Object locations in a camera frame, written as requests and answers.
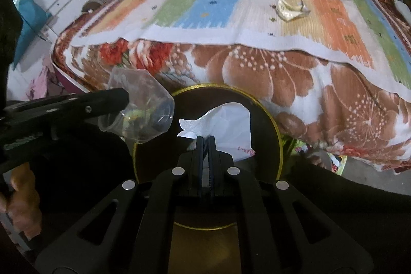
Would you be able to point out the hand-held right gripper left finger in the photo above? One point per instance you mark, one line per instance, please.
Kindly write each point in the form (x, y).
(200, 150)

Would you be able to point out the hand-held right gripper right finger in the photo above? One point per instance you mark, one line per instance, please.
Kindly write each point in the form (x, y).
(212, 150)

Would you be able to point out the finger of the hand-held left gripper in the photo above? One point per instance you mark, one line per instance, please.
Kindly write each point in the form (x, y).
(96, 102)

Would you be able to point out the black bin with gold rim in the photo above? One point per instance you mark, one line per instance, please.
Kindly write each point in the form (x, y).
(192, 110)

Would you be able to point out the clear plastic cup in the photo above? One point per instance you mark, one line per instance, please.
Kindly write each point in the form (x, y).
(144, 113)

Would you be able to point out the person's left hand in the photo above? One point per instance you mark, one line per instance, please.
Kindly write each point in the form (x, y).
(24, 197)

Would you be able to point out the pink cloth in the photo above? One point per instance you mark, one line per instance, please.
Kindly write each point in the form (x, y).
(41, 84)

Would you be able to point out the teal cloth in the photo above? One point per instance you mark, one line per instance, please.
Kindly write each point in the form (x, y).
(29, 20)

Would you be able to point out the brown floral blanket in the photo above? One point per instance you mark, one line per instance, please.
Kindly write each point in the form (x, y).
(289, 75)

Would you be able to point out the green printed packet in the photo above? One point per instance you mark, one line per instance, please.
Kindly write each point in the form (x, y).
(337, 161)

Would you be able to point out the yellow green wrapper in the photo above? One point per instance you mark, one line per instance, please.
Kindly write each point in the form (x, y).
(290, 10)

